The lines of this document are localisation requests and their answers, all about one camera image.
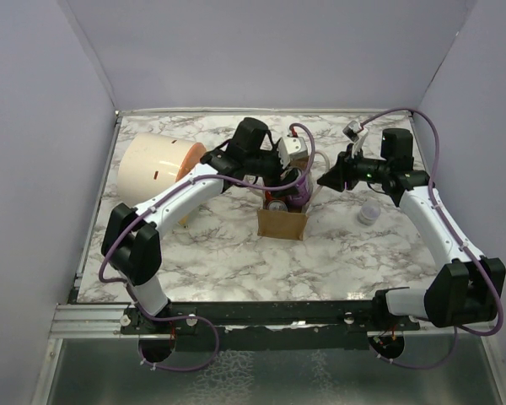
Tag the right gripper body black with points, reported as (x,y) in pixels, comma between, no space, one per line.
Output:
(360,169)

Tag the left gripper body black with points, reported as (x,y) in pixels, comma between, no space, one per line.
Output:
(269,167)

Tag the purple Fanta can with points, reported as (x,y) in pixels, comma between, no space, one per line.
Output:
(277,205)

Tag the jute canvas tote bag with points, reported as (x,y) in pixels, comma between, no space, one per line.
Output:
(288,225)

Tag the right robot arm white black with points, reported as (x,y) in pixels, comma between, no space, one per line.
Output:
(468,284)

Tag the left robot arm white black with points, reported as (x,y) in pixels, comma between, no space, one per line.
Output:
(131,244)

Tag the beige round box orange lid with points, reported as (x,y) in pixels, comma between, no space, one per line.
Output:
(154,162)

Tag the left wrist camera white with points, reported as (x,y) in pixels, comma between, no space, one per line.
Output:
(290,149)

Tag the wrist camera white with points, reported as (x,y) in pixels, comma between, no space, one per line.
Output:
(290,149)
(357,134)

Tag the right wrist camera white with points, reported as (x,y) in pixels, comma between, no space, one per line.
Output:
(357,134)

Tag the black front mounting rail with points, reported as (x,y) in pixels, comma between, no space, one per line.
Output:
(263,325)

